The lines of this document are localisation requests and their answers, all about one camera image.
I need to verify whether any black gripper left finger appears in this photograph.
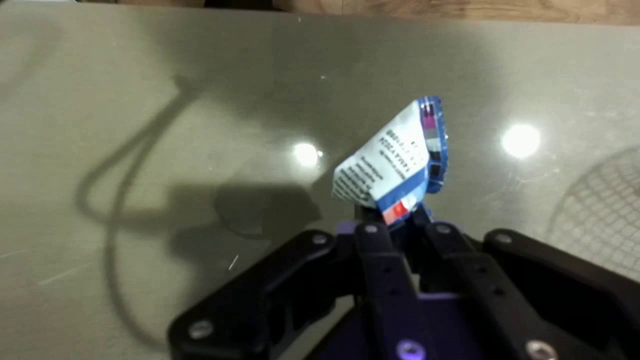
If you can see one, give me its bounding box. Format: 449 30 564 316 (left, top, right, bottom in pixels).
168 221 428 360

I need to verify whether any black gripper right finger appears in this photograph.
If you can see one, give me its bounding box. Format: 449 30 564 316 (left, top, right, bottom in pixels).
407 213 640 360

